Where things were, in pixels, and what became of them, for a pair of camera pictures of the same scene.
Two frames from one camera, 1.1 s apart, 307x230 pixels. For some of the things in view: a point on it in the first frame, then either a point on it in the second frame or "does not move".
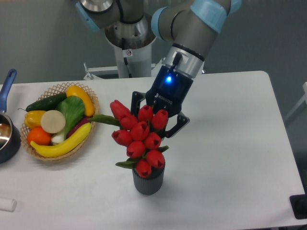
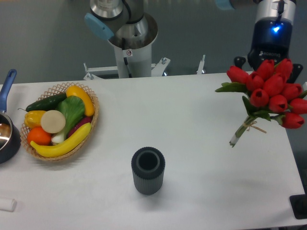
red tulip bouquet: [140, 133] → [267, 94]
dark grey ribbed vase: [151, 185] does not move
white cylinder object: [8, 204] does not move
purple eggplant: [84, 120] does not move
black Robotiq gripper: [169, 94] → [273, 40]
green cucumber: [49, 103] does not move
